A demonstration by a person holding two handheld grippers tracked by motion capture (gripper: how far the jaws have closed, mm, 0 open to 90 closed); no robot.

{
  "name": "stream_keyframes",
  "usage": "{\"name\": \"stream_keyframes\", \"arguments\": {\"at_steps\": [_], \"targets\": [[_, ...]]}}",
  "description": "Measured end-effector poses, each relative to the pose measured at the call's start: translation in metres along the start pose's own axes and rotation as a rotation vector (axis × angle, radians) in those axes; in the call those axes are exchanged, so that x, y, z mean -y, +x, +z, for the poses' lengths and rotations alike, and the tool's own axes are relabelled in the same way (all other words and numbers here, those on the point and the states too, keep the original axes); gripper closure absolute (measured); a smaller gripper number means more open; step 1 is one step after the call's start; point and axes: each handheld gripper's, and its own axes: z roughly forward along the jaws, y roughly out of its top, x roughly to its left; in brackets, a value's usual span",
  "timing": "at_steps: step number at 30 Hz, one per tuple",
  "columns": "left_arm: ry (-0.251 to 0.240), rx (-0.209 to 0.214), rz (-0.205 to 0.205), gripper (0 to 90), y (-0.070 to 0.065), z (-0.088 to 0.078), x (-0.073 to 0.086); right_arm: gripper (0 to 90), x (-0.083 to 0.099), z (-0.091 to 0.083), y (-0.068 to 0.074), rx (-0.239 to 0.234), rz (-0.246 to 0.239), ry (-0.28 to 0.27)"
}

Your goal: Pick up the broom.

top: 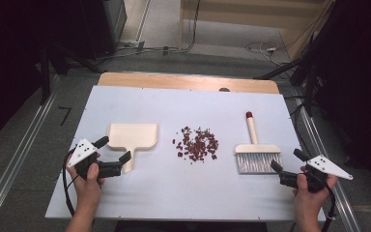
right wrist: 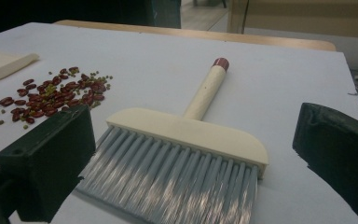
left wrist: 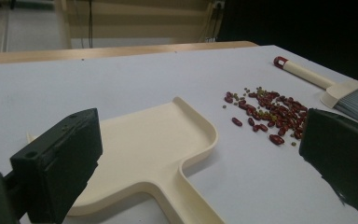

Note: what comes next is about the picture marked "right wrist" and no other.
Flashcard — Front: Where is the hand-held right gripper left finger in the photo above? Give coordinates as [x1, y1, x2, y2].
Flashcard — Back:
[0, 105, 97, 224]

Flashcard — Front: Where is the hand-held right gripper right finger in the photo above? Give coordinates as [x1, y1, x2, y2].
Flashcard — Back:
[292, 102, 358, 217]

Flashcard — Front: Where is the pile of red and green beans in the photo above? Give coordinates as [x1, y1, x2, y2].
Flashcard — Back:
[0, 65, 114, 131]

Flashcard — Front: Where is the cream dustpan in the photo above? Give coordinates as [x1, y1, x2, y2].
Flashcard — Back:
[0, 45, 41, 84]

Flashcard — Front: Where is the cream brush with grey bristles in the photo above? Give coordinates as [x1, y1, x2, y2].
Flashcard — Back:
[76, 57, 269, 224]

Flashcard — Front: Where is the beige wooden platform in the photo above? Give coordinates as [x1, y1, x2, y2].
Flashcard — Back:
[227, 0, 358, 40]

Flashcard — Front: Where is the dark curtain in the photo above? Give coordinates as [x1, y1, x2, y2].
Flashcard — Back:
[0, 0, 154, 39]

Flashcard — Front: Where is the black cabinet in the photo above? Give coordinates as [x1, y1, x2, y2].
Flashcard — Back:
[151, 0, 182, 30]

